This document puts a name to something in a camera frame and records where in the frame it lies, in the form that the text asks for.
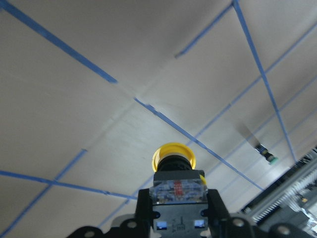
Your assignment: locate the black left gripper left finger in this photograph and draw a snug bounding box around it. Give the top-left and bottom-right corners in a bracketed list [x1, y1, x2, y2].
[135, 188, 153, 238]

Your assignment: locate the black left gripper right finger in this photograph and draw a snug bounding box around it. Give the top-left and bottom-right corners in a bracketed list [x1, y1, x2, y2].
[207, 189, 231, 238]

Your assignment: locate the green push button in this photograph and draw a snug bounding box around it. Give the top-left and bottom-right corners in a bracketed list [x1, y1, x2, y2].
[255, 143, 278, 165]

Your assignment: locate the yellow push button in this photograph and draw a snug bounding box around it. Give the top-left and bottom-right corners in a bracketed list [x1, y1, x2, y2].
[150, 142, 209, 238]

